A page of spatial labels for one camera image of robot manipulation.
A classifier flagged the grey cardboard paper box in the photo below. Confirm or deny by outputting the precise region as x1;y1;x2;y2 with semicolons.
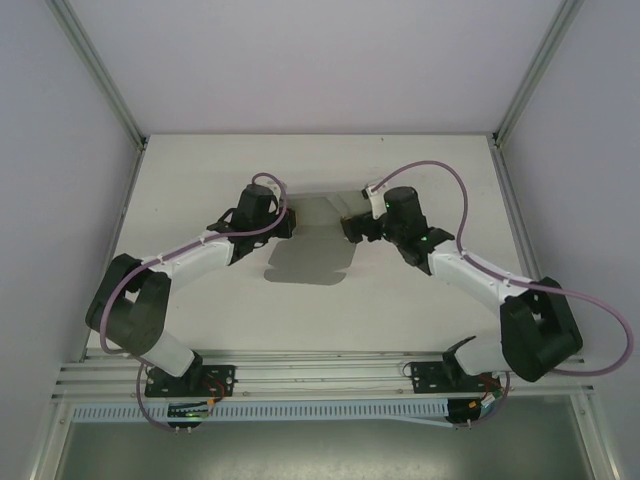
263;192;374;288

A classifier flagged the grey metal panel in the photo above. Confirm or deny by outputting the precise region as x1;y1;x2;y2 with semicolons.
59;419;591;480

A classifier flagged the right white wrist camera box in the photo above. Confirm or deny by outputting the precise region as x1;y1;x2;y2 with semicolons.
361;182;390;204

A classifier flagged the aluminium table side rail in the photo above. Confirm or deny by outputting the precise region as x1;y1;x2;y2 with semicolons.
489;144;566;354
79;144;146;364

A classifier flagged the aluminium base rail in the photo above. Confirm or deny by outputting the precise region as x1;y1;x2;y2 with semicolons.
49;349;596;401

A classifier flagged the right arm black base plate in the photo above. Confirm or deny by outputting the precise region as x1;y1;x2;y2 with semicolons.
409;360;504;396

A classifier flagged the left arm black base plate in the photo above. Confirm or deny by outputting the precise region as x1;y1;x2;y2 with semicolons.
144;363;237;399

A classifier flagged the white slotted cable duct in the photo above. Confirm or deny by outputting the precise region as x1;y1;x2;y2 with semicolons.
72;397;454;426

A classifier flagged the aluminium frame post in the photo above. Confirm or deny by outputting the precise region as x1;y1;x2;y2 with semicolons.
47;0;149;151
492;0;586;149

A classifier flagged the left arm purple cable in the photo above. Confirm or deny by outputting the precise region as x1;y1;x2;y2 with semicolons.
99;172;291;432

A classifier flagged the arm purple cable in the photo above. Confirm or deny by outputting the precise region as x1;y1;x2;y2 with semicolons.
99;172;291;432
369;159;635;430

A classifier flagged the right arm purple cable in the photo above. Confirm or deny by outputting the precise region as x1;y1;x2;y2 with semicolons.
369;159;635;430

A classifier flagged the aluminium lower frame bar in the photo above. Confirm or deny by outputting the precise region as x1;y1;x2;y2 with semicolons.
29;399;71;480
574;394;617;480

